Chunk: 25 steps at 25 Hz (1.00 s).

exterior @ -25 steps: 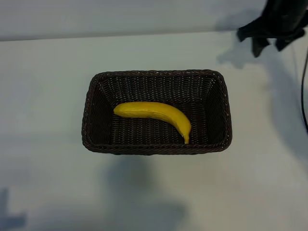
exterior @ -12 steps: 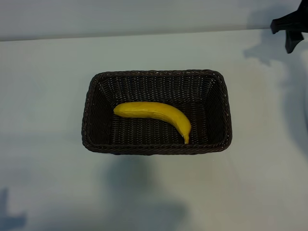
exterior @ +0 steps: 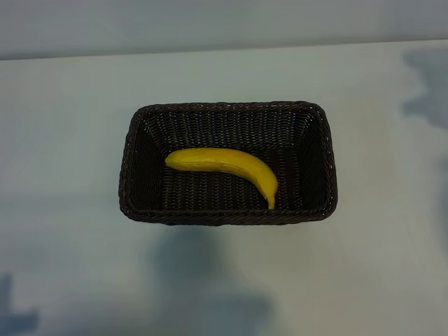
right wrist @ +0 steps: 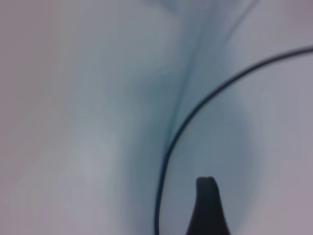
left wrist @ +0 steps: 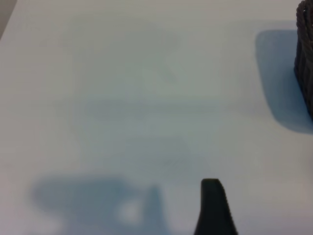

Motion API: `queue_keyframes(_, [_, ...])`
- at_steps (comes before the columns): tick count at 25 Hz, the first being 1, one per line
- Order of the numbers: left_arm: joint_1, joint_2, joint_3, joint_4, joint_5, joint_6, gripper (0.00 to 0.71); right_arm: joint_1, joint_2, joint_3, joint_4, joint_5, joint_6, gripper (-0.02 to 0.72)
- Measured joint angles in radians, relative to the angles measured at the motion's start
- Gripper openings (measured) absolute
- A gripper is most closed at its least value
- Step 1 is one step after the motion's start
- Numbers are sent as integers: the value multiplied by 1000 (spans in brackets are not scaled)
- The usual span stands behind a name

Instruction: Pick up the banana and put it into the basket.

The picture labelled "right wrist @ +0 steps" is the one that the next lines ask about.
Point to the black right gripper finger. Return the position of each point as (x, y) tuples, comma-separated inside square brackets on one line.
[(207, 210)]

